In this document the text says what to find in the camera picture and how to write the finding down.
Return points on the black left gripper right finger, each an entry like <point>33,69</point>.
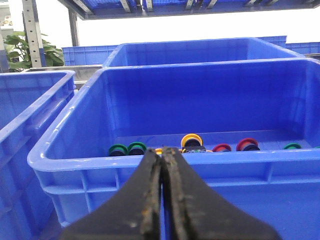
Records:
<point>194,211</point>

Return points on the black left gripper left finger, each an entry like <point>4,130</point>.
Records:
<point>133,213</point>

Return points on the red push button front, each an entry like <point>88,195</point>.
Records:
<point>247,144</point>

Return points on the red push button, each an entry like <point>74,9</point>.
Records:
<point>223,147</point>
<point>247,144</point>

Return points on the blue bin with buttons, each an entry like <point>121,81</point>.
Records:
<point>274,101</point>

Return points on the green push button far left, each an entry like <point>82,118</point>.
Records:
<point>118,150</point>

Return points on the yellow push button centre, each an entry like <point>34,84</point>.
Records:
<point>192,143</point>

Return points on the red push button rear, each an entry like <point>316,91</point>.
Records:
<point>223,147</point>

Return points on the green push button right group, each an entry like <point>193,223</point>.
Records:
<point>292,146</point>

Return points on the blue bin left side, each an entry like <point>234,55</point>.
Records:
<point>29,102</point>

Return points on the far blue crate row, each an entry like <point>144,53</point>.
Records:
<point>96,55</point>

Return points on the blue bin behind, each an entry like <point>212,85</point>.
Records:
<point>196,51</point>

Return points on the metal rack upright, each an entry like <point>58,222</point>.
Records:
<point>33,33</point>

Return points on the green leafy plant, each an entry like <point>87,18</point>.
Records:
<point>18,53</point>

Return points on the upper blue shelf bin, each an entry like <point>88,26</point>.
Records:
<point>120,9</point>

